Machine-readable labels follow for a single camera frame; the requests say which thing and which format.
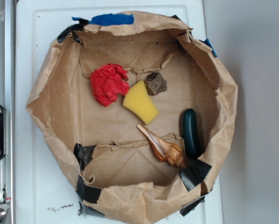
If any red paper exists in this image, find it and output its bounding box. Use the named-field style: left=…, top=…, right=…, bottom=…
left=90, top=63, right=130, bottom=107

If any brown paper bag tray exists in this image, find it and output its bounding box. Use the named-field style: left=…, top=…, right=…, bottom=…
left=27, top=11, right=238, bottom=224

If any yellow sponge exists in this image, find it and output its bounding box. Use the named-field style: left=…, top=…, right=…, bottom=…
left=123, top=80, right=159, bottom=125

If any brown rock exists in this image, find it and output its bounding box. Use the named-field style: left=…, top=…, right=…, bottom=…
left=144, top=72, right=167, bottom=96

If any brown spiral seashell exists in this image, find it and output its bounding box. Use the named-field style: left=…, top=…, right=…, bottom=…
left=137, top=124, right=186, bottom=168

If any dark green cucumber toy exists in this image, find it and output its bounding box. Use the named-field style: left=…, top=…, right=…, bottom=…
left=181, top=108, right=202, bottom=159

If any white plastic tray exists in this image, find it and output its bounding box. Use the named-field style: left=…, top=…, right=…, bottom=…
left=14, top=0, right=224, bottom=224

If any aluminium frame rail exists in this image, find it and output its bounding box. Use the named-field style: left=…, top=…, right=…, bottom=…
left=0, top=0, right=16, bottom=224

